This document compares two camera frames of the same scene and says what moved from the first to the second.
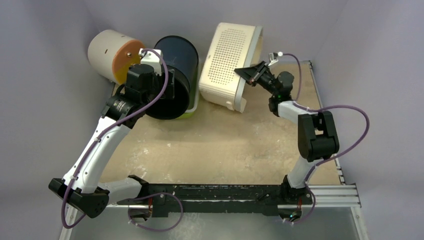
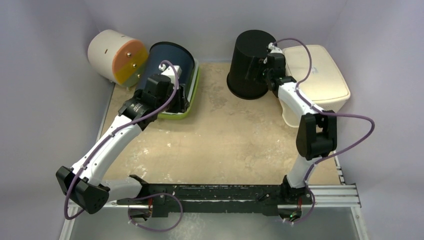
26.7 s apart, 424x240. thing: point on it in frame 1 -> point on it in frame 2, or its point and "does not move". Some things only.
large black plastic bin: x=182 y=57 -> x=247 y=79
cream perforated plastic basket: x=232 y=46 -> x=324 y=86
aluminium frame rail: x=336 y=196 does not move
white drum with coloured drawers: x=111 y=54 does not move
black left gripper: x=168 y=93 -> x=182 y=103
